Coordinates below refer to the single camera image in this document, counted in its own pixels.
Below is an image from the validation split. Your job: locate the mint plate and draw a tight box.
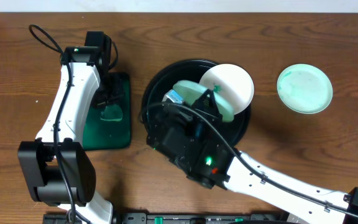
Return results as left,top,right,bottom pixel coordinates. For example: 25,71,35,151
277,63,333,114
173,80,234,123

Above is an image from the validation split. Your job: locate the green scouring sponge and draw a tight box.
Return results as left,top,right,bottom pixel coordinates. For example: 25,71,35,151
100,104,123,121

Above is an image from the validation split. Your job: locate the white plate with green stain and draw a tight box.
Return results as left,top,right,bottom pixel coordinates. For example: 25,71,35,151
199,63,254,114

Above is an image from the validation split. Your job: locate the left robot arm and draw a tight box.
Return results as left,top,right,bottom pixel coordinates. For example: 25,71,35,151
17,31,125,223

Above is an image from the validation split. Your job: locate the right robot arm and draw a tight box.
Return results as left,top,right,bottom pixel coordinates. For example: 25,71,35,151
140,86,358,223

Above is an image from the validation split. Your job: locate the black rectangular water tray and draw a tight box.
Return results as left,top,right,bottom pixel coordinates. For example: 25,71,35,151
83,72,131,151

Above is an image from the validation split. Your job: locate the black round tray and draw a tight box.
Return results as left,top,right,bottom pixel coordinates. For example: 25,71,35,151
142,59,251,146

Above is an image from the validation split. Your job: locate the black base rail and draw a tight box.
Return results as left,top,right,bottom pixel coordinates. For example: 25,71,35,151
42,212,291,224

